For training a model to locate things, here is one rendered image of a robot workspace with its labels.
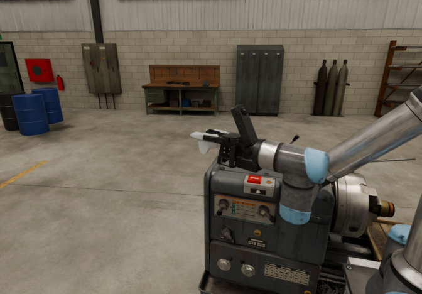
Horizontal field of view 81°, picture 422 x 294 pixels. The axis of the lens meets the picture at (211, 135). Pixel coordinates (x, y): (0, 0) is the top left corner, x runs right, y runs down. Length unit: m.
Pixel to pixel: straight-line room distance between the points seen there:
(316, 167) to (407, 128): 0.20
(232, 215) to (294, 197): 0.69
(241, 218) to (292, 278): 0.39
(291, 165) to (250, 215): 0.70
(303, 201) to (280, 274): 0.85
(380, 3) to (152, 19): 6.25
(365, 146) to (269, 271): 0.93
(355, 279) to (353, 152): 0.42
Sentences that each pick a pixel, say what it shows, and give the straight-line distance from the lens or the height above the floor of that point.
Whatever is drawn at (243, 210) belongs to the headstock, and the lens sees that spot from 1.25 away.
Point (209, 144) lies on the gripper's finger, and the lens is 0.68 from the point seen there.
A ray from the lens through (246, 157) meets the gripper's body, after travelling 0.66.
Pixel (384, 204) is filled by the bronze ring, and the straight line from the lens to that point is 1.48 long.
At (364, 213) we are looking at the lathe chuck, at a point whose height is 1.13.
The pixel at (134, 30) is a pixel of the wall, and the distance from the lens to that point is 8.32.
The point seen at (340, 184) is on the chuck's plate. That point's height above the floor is 1.22.
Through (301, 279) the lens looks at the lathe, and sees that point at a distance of 1.45.
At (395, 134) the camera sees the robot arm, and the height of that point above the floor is 1.64.
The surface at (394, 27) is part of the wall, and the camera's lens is 8.76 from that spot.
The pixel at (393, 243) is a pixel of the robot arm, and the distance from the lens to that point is 0.80.
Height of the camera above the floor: 1.81
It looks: 19 degrees down
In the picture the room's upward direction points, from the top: straight up
